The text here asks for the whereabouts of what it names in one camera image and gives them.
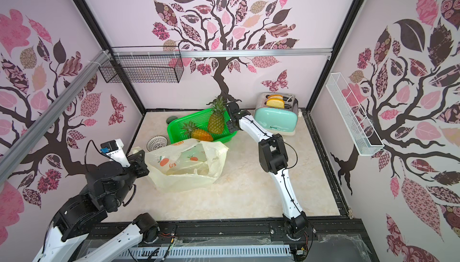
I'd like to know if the green-yellow pineapple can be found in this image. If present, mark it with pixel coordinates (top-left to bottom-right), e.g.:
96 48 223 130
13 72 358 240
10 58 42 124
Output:
208 97 226 135

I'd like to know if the green plastic basket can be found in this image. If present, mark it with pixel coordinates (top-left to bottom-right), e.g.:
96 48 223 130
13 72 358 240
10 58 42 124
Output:
167 109 237 143

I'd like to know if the orange pineapple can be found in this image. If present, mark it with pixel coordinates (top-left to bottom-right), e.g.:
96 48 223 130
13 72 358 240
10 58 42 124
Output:
182 121 214 142

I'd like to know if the yellow translucent plastic bag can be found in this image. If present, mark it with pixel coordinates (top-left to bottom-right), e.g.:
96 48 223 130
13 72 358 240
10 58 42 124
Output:
145 139 229 193

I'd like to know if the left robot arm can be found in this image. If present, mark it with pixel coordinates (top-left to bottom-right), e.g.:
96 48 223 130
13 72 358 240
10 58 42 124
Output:
34 150 159 262

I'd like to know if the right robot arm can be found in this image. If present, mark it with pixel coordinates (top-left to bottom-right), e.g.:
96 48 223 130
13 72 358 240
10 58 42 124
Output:
226 102 311 240

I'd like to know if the patterned white bowl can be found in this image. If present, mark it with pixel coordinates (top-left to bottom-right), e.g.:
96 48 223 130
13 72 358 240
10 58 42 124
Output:
146 136 168 152

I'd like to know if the bread slice in toaster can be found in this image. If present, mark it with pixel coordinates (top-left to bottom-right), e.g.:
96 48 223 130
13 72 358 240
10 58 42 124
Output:
266 98 285 109

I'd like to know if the mint green toaster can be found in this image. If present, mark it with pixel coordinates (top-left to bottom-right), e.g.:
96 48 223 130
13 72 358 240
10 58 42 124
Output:
254 93 299 136

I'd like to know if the green ceramic cup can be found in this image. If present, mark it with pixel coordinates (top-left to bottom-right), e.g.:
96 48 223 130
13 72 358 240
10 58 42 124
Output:
166 116 178 125

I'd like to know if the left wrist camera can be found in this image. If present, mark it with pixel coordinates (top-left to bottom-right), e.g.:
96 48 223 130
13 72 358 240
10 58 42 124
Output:
101 139 130 167

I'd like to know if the black wire basket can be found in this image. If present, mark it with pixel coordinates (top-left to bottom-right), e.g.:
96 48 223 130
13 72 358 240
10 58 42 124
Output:
98 46 184 84

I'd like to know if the back aluminium rail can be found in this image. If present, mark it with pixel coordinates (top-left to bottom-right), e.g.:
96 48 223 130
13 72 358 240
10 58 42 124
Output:
114 48 333 58

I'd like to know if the white slotted cable duct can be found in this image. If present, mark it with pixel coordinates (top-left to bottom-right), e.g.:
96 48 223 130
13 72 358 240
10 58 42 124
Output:
109 245 292 262

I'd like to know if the white wire shelf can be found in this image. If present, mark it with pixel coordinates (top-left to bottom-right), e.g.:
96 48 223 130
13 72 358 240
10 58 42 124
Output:
326 73 384 156

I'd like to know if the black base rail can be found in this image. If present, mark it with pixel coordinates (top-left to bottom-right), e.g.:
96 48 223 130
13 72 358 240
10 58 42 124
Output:
68 216 380 262

